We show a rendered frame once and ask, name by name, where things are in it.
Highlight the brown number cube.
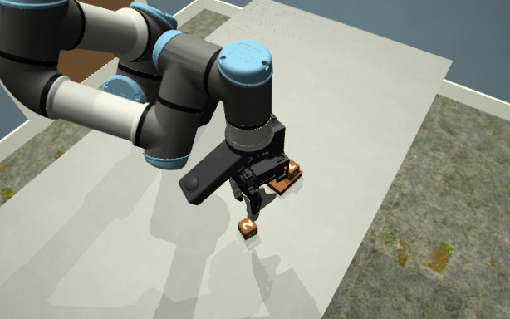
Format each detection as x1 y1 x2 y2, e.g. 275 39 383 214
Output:
238 218 257 240
284 159 300 181

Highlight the orange wooden tray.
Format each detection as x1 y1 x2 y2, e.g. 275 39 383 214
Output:
267 169 302 196

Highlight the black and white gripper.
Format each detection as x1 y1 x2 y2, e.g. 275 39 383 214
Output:
224 113 290 222

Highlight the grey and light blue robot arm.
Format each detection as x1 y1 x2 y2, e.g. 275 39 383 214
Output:
0 0 273 205

